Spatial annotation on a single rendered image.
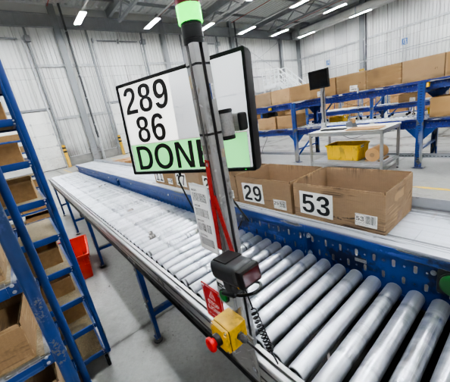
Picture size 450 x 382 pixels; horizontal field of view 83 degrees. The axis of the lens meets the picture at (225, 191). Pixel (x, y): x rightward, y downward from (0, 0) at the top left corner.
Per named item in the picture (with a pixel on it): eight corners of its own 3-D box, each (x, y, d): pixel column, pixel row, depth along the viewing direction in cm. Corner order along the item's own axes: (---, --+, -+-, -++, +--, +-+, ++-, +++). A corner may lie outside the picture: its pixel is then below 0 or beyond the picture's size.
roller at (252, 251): (185, 295, 109) (183, 286, 108) (267, 243, 139) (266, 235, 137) (192, 301, 105) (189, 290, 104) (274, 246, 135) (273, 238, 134)
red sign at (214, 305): (207, 313, 85) (200, 280, 81) (209, 311, 86) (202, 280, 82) (240, 341, 73) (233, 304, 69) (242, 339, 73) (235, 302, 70)
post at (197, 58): (232, 358, 82) (169, 53, 56) (242, 347, 85) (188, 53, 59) (259, 384, 73) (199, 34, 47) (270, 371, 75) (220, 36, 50)
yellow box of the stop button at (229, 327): (209, 344, 72) (204, 324, 70) (232, 325, 77) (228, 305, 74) (245, 380, 60) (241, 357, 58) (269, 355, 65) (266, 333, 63)
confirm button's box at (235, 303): (218, 300, 71) (214, 280, 69) (226, 294, 73) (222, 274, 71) (234, 312, 66) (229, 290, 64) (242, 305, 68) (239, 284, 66)
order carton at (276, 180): (239, 202, 155) (234, 175, 150) (270, 188, 172) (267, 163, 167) (292, 215, 125) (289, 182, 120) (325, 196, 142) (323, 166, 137)
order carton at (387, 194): (295, 215, 124) (291, 182, 119) (326, 196, 141) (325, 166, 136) (385, 237, 94) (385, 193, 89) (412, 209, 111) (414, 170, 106)
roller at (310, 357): (285, 382, 69) (282, 366, 68) (370, 283, 99) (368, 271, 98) (301, 393, 65) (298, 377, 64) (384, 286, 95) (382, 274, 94)
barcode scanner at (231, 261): (248, 314, 54) (237, 270, 52) (217, 296, 64) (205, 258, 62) (270, 298, 58) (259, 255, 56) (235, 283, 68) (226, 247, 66)
